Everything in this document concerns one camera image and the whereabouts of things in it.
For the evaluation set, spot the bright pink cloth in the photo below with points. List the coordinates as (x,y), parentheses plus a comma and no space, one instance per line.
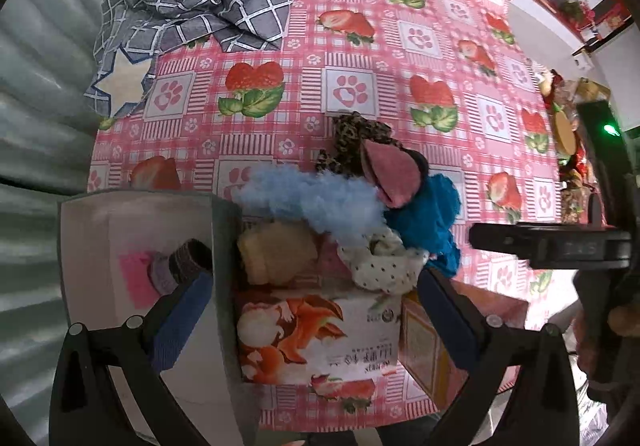
(135,281)

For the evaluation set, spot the purple knit sock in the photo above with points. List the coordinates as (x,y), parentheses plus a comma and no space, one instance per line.
(161,273)

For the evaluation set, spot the pink and navy knit sock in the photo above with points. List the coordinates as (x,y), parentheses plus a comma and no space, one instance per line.
(392,171)

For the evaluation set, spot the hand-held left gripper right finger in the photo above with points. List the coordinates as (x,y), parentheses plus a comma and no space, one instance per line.
(445,321)

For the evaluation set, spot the grey checked star cloth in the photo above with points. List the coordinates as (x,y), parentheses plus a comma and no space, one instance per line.
(235,11)

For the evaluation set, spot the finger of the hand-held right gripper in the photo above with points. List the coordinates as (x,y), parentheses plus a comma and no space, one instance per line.
(505,238)

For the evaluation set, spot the pink strawberry printed tablecloth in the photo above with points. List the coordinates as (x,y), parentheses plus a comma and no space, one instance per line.
(310,126)

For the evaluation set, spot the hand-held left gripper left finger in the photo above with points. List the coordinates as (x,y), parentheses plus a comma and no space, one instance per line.
(186,311)

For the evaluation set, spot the white cardboard box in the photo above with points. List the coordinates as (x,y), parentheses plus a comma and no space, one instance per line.
(95,246)

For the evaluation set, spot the yellow lid jar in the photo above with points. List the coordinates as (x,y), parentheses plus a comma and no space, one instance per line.
(565,129)

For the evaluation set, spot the fox printed pink box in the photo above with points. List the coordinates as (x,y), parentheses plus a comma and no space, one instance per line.
(310,326)

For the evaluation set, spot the dark brown ribbed sock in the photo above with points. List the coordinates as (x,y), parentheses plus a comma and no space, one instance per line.
(190,256)

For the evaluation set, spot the person's right hand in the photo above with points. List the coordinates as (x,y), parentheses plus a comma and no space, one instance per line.
(624,322)

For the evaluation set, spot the teal blue scrunchie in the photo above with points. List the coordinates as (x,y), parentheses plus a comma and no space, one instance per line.
(430,216)

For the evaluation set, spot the pile of snack packets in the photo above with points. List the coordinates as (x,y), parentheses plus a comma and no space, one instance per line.
(575,186)

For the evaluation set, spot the white polka dot scrunchie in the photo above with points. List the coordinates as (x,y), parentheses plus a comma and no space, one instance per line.
(385,271)

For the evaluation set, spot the light blue fluffy scrunchie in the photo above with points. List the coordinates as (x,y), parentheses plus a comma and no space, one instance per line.
(320,206)

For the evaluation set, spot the pink soft cloth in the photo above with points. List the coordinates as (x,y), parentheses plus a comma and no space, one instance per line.
(332,261)

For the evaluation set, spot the beige folded sock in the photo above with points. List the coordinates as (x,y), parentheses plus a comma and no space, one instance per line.
(275,251)

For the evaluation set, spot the leopard print scrunchie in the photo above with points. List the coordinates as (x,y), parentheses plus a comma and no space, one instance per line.
(350,136)

